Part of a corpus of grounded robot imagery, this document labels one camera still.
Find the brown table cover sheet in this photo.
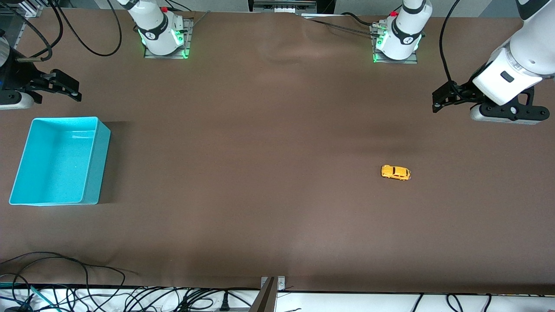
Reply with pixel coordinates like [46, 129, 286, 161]
[0, 8, 555, 295]

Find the black cables to arm base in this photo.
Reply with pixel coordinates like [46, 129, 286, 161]
[299, 12, 382, 38]

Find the grey power strip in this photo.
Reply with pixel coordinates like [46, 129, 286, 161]
[248, 0, 319, 14]

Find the yellow beetle toy car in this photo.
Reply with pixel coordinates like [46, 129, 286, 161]
[381, 165, 411, 182]

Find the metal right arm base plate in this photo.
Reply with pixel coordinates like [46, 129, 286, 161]
[144, 19, 192, 59]

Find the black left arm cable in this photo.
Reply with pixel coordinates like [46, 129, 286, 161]
[439, 0, 463, 94]

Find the black right arm loop cable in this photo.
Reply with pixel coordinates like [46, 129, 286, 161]
[46, 0, 123, 57]

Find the small metal mounting bracket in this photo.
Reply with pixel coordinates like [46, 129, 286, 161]
[261, 276, 287, 291]

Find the turquoise plastic bin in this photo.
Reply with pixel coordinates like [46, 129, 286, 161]
[9, 116, 111, 206]

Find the long looping black cable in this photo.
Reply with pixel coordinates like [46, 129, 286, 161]
[0, 251, 139, 299]

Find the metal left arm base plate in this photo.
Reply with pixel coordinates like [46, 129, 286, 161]
[371, 24, 419, 65]

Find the grey metal camera post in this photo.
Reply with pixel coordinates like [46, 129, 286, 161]
[249, 277, 277, 312]

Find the teal cable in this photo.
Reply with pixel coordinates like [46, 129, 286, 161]
[0, 283, 59, 312]

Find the aluminium frame rail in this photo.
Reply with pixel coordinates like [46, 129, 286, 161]
[13, 0, 44, 49]

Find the black cable with brass plug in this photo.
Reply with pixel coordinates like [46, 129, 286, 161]
[0, 6, 64, 63]

